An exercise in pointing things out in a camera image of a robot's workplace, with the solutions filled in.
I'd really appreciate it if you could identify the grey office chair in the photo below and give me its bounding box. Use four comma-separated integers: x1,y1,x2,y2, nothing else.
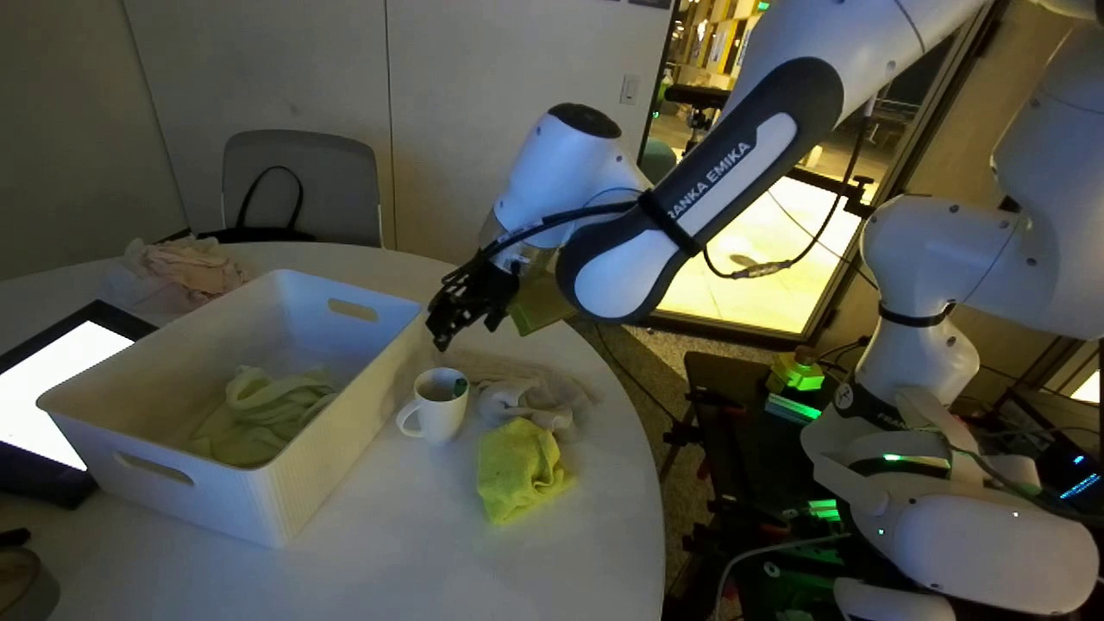
213,129,385,247

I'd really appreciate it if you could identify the bright yellow towel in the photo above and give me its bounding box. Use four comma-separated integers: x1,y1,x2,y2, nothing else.
474,414,580,532

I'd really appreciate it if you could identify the black camera stand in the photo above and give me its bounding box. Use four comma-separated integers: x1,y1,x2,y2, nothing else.
791,170,903,233

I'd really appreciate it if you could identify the white ceramic mug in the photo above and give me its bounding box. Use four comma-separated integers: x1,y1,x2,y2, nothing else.
392,364,474,449

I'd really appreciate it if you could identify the pink crumpled cloth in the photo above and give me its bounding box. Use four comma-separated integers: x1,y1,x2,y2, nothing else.
122,233,248,311

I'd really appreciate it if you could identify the pale yellow-green towel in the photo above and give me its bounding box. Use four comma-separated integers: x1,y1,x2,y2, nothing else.
180,364,344,472

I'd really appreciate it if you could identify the white beige towel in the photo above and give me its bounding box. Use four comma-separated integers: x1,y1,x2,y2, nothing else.
456,350,605,440

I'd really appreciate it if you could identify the black tablet lit screen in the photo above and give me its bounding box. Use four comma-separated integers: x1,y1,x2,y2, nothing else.
0,296,159,515

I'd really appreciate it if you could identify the black bag with handle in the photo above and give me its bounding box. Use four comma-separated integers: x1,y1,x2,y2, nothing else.
169,164,318,244

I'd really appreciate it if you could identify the white plastic storage box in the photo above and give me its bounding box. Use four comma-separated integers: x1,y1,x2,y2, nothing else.
36,266,428,551

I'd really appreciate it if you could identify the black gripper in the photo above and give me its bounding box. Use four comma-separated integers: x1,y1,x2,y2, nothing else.
422,253,525,357

